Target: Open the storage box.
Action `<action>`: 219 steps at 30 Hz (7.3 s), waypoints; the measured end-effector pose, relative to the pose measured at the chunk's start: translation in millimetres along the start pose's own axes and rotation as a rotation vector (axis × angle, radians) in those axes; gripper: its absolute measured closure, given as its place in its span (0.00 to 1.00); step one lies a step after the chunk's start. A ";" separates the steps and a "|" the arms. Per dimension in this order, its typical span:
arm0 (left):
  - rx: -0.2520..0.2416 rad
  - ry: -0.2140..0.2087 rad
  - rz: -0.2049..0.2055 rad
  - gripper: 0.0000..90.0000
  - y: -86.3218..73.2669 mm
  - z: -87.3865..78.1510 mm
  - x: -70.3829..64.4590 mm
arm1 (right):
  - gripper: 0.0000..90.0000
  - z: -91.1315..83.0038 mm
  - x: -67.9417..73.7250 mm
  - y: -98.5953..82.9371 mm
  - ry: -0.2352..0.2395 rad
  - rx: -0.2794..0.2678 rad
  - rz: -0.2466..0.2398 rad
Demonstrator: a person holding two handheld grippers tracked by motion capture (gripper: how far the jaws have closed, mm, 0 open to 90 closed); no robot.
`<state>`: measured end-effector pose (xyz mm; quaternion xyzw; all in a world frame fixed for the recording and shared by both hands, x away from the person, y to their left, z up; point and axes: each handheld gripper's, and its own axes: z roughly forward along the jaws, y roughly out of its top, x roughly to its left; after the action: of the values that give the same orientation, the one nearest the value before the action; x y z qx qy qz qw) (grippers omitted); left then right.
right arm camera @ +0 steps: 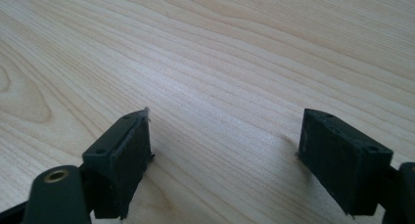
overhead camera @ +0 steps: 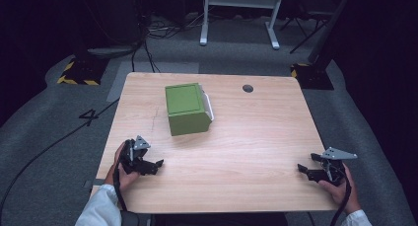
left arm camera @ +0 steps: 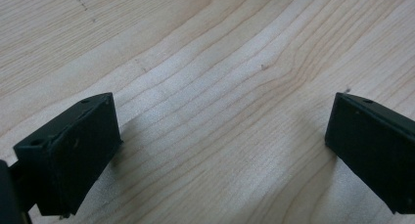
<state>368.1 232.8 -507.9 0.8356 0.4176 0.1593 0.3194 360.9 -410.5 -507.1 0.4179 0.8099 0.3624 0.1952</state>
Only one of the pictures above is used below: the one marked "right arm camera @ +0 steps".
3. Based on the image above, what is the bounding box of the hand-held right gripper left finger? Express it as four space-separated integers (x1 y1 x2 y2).
81 107 155 220

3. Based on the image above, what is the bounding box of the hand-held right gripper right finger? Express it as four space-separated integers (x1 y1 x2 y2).
298 108 394 217

